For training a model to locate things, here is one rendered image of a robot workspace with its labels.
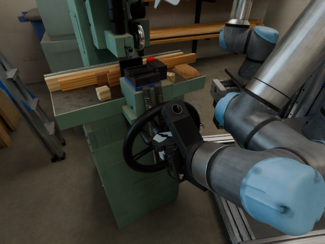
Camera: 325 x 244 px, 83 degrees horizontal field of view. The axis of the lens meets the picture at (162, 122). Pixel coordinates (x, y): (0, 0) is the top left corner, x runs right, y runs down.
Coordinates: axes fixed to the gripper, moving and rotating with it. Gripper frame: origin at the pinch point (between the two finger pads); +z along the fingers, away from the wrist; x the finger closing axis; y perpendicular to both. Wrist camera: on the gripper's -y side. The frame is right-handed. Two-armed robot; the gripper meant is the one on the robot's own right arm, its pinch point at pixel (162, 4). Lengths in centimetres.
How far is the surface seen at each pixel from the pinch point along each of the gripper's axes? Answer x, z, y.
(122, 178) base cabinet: -23, 64, 30
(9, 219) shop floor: -50, 145, -4
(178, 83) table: 1.0, 18.2, 20.7
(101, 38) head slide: -0.1, 25.7, -14.2
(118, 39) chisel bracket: -6.3, 16.7, -5.4
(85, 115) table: -27.9, 33.8, 3.5
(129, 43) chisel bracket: -3.2, 16.6, -2.4
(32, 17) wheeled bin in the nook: 80, 117, -123
